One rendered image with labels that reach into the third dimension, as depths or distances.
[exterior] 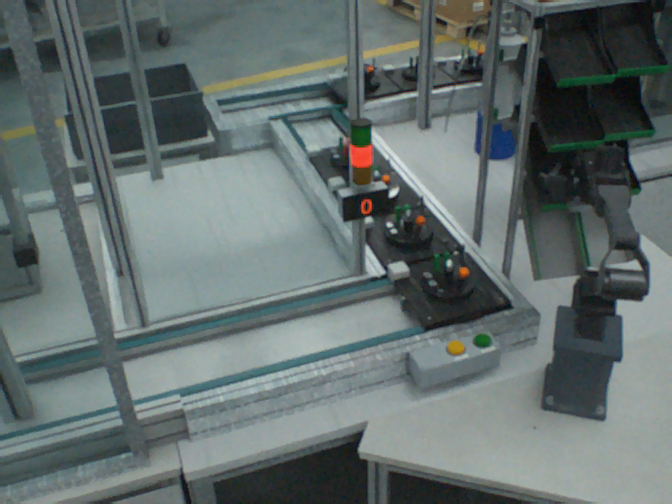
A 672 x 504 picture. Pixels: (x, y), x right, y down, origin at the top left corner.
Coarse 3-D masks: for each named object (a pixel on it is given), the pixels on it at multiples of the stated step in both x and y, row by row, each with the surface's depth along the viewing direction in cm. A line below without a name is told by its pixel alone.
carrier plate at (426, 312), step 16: (416, 272) 194; (480, 272) 193; (400, 288) 189; (416, 288) 188; (480, 288) 188; (496, 288) 187; (416, 304) 183; (432, 304) 183; (448, 304) 183; (464, 304) 183; (480, 304) 182; (496, 304) 182; (432, 320) 178; (448, 320) 178
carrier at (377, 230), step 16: (368, 224) 211; (384, 224) 213; (400, 224) 209; (432, 224) 213; (368, 240) 207; (384, 240) 207; (400, 240) 203; (416, 240) 203; (432, 240) 206; (384, 256) 200; (400, 256) 200; (416, 256) 200; (432, 256) 200
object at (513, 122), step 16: (512, 112) 186; (512, 128) 187; (528, 144) 178; (544, 144) 187; (528, 160) 179; (544, 160) 184; (560, 160) 184; (528, 176) 181; (576, 176) 182; (544, 192) 179; (544, 208) 175; (560, 208) 176
